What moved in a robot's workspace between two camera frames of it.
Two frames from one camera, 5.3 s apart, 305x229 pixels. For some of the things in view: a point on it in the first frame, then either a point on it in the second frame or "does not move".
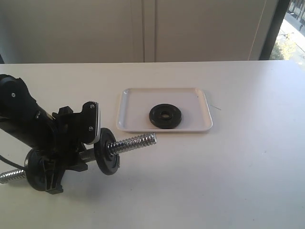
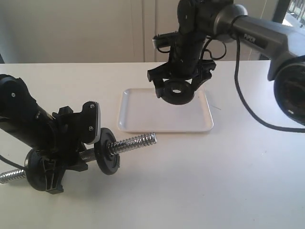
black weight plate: [165, 116] → [186, 95]
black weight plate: [108, 162] does not move
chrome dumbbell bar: [87, 155] does not move
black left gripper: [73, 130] does not move
